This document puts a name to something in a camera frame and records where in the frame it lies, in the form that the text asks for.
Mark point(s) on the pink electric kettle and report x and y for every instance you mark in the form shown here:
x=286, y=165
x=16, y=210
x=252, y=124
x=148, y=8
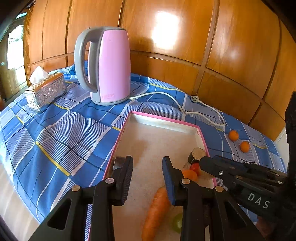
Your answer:
x=102, y=64

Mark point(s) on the red tomato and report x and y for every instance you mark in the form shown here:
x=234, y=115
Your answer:
x=196, y=168

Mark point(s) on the orange carrot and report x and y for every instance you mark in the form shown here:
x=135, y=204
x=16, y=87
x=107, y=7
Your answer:
x=158, y=209

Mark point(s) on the green lime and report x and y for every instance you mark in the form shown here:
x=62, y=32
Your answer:
x=177, y=223

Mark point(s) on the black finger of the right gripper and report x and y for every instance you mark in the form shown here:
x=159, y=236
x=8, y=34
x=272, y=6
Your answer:
x=225, y=168

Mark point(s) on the orange tangerine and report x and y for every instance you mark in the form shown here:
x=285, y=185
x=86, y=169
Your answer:
x=245, y=146
x=190, y=174
x=233, y=135

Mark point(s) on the wooden panelled headboard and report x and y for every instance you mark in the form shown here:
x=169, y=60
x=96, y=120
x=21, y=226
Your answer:
x=237, y=56

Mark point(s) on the blue plaid bedsheet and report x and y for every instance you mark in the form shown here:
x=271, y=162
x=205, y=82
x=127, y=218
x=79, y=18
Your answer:
x=69, y=142

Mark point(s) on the silver tissue box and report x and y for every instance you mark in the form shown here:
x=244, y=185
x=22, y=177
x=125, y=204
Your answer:
x=45, y=88

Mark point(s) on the dark eggplant chunk small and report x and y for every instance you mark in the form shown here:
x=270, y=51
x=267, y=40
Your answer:
x=196, y=155

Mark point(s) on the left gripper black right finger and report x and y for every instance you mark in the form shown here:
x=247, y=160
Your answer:
x=208, y=214

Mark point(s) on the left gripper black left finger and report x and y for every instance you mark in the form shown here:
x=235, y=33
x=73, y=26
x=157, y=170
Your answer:
x=67, y=220

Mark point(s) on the pink cardboard box tray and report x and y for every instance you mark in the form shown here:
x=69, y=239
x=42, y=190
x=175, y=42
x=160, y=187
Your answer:
x=148, y=138

